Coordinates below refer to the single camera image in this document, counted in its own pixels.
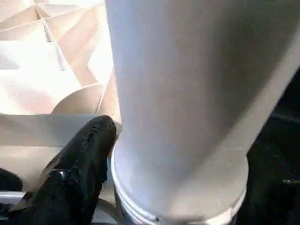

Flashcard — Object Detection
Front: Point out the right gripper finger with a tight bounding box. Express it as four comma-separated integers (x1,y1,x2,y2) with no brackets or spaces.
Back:
9,115,117,225

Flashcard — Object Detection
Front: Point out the glossy black mat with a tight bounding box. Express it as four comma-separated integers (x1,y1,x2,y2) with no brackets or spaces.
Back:
0,68,300,225

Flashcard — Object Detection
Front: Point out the white plastic table leg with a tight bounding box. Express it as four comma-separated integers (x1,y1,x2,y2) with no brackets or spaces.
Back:
104,0,300,225

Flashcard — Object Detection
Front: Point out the white plastic table top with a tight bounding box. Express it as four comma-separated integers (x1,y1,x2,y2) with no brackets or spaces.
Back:
0,0,123,225

